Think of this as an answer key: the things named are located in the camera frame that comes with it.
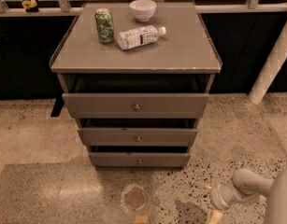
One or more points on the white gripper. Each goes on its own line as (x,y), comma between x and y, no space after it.
(218,198)

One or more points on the grey bottom drawer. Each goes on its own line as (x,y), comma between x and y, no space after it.
(113,159)

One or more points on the grey drawer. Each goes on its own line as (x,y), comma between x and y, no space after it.
(136,105)
(136,136)
(113,159)

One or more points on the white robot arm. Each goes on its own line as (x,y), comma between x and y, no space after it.
(246,187)

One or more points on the grey drawer cabinet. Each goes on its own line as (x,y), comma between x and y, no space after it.
(182,61)

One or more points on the grey middle drawer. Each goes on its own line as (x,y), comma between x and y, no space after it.
(136,136)

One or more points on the grey top drawer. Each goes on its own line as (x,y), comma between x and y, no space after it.
(136,105)

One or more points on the round metal floor plate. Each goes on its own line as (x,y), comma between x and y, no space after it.
(134,197)

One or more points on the white diagonal pillar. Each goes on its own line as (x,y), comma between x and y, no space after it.
(272,66)

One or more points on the clear plastic water bottle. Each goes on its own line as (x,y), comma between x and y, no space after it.
(139,37)

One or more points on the white ceramic bowl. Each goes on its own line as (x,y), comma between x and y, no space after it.
(143,10)

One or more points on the green soda can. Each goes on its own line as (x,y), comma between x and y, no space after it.
(104,25)

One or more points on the yellow black object on ledge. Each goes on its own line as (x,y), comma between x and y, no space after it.
(30,5)

